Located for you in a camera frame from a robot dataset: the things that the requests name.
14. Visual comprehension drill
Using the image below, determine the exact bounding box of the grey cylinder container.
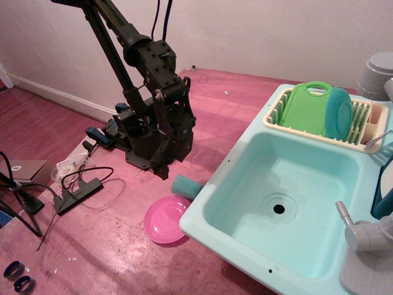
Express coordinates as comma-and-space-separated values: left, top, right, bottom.
356, 52, 392, 101

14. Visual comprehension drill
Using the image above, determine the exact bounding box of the black usb hub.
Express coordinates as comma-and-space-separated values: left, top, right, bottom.
53, 178, 103, 216

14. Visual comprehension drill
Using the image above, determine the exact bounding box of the black power cable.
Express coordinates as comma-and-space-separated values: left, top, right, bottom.
0, 150, 45, 238

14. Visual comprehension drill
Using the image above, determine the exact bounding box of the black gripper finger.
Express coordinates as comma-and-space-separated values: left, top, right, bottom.
149, 140, 169, 180

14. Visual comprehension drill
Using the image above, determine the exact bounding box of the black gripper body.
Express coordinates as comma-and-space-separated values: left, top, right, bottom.
144, 76, 196, 163

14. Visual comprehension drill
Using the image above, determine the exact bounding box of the blue clamp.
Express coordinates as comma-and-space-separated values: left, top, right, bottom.
82, 127, 114, 157

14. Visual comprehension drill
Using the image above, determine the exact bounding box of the cream dish rack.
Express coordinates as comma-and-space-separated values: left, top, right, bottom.
263, 84, 389, 154

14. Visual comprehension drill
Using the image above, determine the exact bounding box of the green cutting board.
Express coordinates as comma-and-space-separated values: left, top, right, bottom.
279, 81, 333, 135

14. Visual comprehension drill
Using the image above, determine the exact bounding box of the black ring front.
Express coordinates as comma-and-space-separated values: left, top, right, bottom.
13, 275, 34, 294

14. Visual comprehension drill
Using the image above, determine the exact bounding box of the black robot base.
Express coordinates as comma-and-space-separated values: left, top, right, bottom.
103, 96, 152, 170

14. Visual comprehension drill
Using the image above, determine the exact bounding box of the black hanging cable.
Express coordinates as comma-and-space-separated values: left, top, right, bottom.
150, 0, 174, 41

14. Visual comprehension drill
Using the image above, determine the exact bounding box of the black ring back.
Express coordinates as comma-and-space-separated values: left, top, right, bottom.
2, 261, 25, 280

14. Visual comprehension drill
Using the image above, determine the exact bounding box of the pink plastic plate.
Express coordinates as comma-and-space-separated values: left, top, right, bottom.
144, 195, 191, 244

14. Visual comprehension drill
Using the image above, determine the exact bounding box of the teal plastic cup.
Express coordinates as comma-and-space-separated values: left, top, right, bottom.
171, 175, 203, 200

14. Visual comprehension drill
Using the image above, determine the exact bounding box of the clear plastic cup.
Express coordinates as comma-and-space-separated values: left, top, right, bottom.
50, 154, 91, 186

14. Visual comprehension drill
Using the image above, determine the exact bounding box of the dark teal pitcher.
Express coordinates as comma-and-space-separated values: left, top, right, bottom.
371, 163, 392, 219

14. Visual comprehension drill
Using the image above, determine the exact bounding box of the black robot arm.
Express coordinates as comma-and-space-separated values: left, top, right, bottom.
60, 1, 196, 180

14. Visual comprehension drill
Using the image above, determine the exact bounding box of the light teal toy sink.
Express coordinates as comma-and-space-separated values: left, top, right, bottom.
180, 84, 392, 294

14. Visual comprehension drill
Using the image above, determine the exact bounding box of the teal plate in rack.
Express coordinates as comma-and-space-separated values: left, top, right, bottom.
324, 87, 352, 141

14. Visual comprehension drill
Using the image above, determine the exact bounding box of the grey toy faucet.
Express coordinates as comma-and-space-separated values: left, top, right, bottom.
335, 201, 392, 252

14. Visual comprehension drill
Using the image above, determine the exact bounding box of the black ring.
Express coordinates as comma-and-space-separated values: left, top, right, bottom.
13, 275, 34, 294
2, 261, 25, 280

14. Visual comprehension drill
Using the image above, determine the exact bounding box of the brown cardboard box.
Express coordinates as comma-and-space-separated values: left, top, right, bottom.
10, 160, 53, 191

